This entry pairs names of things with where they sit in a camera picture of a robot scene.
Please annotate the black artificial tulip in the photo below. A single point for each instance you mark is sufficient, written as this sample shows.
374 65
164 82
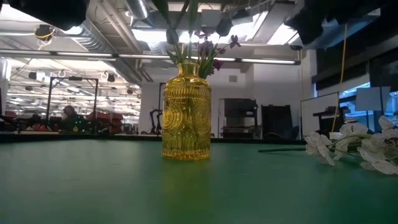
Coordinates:
224 27

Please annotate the purple artificial flower bunch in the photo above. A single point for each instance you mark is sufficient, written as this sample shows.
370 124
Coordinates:
206 48

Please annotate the white artificial flower bunch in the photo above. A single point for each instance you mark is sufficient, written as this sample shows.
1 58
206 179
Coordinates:
320 146

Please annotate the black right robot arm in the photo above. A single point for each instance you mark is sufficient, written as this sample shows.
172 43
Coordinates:
357 11

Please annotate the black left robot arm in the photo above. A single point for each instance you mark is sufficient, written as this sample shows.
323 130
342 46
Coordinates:
49 12

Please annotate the black background robot arm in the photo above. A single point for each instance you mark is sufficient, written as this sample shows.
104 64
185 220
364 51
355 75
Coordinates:
152 121

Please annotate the yellow embossed glass vase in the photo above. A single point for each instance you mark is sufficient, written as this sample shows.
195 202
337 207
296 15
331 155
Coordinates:
186 118

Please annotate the white board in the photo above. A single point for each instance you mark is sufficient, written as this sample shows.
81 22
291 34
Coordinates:
317 115

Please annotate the black equipment table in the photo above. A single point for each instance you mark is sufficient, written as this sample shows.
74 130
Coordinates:
329 113

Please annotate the pale blue sign panel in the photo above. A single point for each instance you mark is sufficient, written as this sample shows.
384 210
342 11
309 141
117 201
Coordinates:
371 99

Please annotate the black upright panel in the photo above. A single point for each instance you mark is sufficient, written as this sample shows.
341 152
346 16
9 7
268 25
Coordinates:
276 121

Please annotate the black shelf cabinet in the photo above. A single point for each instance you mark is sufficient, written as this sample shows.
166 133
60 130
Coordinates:
241 107

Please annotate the person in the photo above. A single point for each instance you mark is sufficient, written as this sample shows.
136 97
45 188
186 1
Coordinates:
71 116

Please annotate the green table mat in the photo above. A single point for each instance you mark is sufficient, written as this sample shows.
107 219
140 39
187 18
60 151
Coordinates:
93 186

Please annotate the dark ceiling camera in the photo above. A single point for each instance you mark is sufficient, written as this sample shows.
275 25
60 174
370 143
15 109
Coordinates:
295 47

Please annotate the grey wall vent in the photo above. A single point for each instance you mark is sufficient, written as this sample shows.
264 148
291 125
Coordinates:
233 78

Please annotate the silver ceiling duct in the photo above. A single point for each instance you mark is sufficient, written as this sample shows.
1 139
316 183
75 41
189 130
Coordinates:
136 7
93 40

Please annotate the black gantry frame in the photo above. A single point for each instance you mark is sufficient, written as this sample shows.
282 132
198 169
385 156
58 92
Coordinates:
74 78

